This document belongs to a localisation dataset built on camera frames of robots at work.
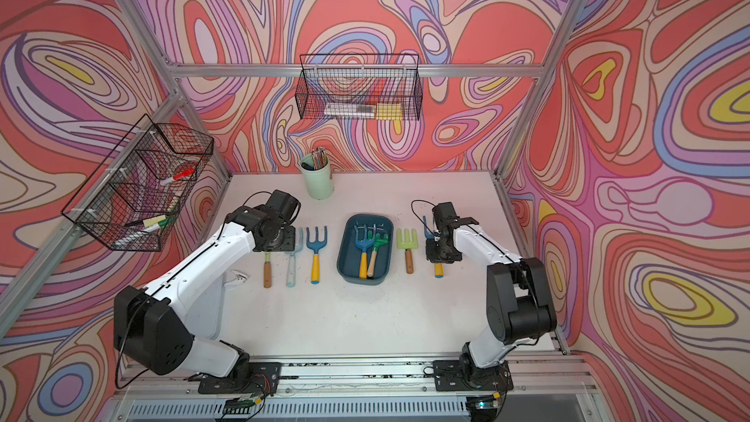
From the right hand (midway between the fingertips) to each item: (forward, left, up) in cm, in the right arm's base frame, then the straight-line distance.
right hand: (439, 263), depth 91 cm
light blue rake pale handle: (+1, +47, -2) cm, 47 cm away
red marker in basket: (+14, +73, +28) cm, 80 cm away
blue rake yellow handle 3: (+9, +24, -2) cm, 26 cm away
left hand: (+3, +46, +12) cm, 48 cm away
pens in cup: (+37, +40, +14) cm, 56 cm away
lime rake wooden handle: (+9, +9, -3) cm, 13 cm away
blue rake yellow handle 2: (-2, +1, +1) cm, 3 cm away
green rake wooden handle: (0, +54, -1) cm, 54 cm away
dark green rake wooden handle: (+10, +19, -2) cm, 22 cm away
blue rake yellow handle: (+10, +40, -2) cm, 42 cm away
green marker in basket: (0, +74, +25) cm, 78 cm away
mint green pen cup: (+31, +40, +12) cm, 52 cm away
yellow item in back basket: (+37, +14, +31) cm, 51 cm away
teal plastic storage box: (+5, +29, -1) cm, 29 cm away
